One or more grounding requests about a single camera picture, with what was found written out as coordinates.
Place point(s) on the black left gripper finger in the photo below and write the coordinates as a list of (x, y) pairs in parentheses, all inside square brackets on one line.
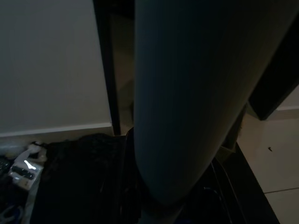
[(187, 93)]

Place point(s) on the black fabric bag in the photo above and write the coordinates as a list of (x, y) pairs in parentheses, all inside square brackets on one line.
[(81, 175)]

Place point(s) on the white crumpled plastic bag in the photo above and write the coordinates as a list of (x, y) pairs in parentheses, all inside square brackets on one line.
[(32, 149)]

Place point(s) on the black door frame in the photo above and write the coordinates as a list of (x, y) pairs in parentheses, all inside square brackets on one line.
[(107, 70)]

